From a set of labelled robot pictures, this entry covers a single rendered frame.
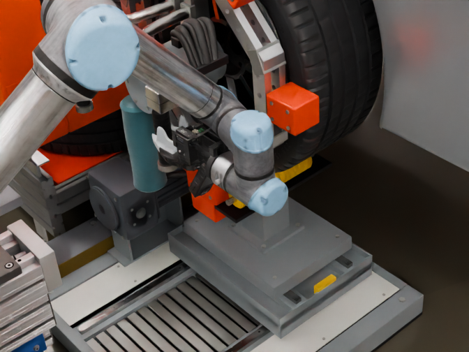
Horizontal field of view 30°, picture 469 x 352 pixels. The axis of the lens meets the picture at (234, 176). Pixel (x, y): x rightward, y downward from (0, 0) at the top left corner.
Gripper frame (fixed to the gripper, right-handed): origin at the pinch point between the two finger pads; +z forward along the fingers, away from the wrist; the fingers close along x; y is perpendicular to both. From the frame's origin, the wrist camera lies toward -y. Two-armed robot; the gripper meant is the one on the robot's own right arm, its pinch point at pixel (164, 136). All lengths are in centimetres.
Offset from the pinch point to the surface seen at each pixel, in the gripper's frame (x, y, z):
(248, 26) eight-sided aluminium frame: -21.8, 18.8, -4.1
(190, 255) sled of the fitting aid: -22, -68, 31
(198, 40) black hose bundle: -10.8, 19.0, -1.0
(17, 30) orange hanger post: 1, 5, 60
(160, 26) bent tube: -10.7, 17.4, 12.5
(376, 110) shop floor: -135, -83, 60
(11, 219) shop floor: 1, -83, 103
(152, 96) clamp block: 1.5, 10.6, 0.0
